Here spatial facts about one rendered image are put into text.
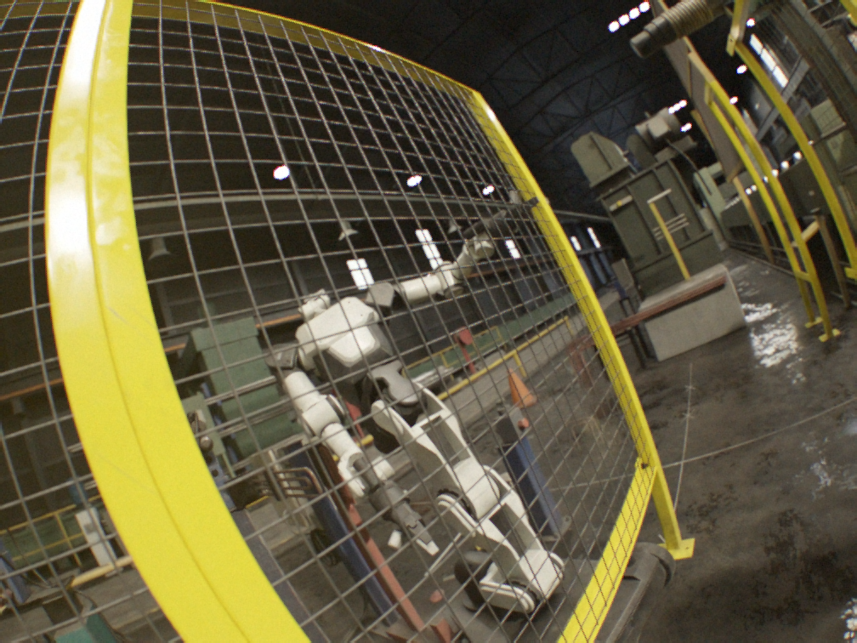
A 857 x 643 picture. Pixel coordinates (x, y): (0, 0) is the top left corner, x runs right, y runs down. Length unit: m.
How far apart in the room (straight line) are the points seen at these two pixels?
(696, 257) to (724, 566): 3.66
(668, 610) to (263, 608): 1.20
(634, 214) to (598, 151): 0.87
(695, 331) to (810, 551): 2.92
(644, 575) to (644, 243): 3.91
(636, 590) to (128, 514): 1.15
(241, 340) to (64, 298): 9.26
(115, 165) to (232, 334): 9.19
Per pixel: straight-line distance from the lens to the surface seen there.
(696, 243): 4.60
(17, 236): 4.24
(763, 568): 1.42
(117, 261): 0.40
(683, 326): 3.96
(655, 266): 4.63
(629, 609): 1.18
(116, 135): 0.51
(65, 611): 1.13
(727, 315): 3.96
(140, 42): 11.57
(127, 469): 0.35
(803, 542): 1.47
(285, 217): 11.37
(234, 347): 9.50
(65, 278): 0.40
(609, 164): 4.84
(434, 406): 1.18
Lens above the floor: 1.04
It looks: 5 degrees up
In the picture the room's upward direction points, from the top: 25 degrees counter-clockwise
